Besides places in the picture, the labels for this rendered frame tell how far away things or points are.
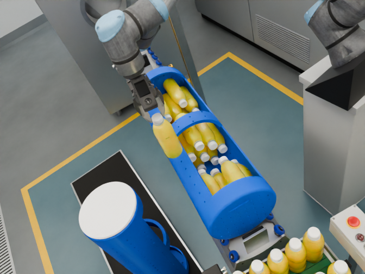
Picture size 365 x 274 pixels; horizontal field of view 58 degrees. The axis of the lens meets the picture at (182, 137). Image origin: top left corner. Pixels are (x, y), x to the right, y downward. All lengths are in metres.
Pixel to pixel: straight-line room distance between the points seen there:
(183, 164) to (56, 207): 2.01
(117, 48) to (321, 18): 0.89
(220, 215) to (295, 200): 1.39
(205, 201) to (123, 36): 0.62
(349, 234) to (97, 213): 1.00
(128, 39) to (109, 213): 0.82
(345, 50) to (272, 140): 1.42
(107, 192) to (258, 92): 2.01
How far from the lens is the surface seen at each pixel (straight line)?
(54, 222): 3.11
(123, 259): 1.69
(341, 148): 1.82
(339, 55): 1.55
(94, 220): 1.54
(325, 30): 1.54
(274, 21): 3.19
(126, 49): 0.98
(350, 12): 1.45
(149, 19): 1.00
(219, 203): 1.16
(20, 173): 3.71
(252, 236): 1.28
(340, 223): 1.25
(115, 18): 0.96
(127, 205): 1.50
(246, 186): 1.16
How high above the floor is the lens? 2.23
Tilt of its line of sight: 48 degrees down
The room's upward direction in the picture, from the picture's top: 24 degrees counter-clockwise
